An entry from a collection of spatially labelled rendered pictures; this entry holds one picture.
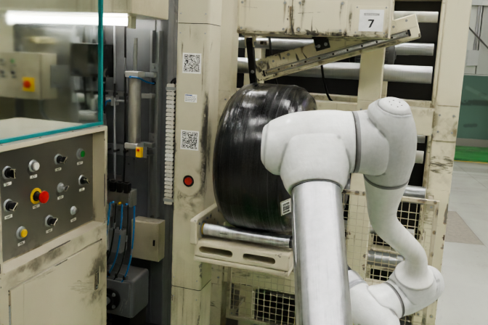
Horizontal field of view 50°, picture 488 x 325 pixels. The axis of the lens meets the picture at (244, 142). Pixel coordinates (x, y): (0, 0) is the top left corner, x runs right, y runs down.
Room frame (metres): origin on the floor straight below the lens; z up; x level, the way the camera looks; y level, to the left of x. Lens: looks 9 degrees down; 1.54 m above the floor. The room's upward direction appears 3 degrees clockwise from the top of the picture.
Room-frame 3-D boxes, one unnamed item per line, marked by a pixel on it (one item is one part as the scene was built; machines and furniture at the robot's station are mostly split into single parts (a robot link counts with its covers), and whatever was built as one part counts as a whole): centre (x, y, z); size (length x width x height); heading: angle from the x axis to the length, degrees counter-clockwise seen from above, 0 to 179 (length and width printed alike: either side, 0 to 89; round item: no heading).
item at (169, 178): (2.01, 0.28, 1.19); 0.05 x 0.04 x 0.48; 162
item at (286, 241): (1.81, -0.02, 0.90); 0.35 x 0.05 x 0.05; 72
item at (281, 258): (1.82, -0.02, 0.83); 0.36 x 0.09 x 0.06; 72
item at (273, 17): (2.19, -0.27, 1.71); 0.61 x 0.25 x 0.15; 72
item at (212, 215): (2.00, 0.11, 0.90); 0.40 x 0.03 x 0.10; 162
